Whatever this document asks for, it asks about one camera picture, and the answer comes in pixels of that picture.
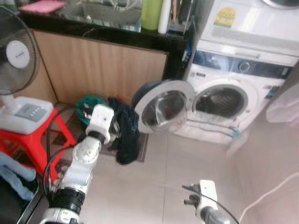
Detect white front-load washing machine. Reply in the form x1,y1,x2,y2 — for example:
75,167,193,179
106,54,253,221
174,48,299,144

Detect white clothes dryer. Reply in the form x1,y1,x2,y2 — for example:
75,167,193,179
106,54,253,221
196,0,299,53

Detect clear bubble wrap sheet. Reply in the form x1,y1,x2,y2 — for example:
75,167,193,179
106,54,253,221
175,114,248,145

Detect white hanging cloth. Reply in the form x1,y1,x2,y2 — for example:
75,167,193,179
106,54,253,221
265,84,299,124

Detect bin with green bag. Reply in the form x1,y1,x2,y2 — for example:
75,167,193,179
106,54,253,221
75,95,109,126

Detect white stacking kit shelf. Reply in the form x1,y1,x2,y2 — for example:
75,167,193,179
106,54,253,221
196,40,299,66

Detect black counter with wooden panel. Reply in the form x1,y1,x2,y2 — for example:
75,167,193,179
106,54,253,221
19,0,199,105

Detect red plastic stool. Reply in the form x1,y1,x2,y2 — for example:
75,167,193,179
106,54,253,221
0,108,76,182

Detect blue denim jeans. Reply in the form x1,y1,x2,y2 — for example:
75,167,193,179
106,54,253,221
0,152,37,201

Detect metal dish rack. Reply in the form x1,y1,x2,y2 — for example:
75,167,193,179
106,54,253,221
166,0,199,35

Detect white paper roll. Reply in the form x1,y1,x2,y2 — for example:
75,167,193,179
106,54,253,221
158,0,172,34

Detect green plastic jug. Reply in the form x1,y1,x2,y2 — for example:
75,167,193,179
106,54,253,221
140,0,163,31

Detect steel kitchen sink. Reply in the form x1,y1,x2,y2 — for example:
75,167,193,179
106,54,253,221
70,0,143,26

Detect white grey electric fan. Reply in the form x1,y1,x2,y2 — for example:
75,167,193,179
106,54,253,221
0,6,53,136

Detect pink cleaning cloth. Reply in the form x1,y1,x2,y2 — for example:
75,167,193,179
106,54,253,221
19,0,67,14

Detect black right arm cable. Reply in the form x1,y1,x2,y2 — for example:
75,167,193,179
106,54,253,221
181,184,240,224

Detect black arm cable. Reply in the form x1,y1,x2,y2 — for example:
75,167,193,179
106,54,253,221
181,184,240,224
43,106,89,201

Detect thin white cable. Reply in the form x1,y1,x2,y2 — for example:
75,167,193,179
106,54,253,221
238,173,299,224

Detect thin black hose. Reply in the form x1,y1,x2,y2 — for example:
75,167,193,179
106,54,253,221
187,119,236,137

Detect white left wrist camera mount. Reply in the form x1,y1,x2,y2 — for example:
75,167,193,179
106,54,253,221
86,104,115,143

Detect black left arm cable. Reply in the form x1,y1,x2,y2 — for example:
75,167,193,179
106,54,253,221
43,106,89,201

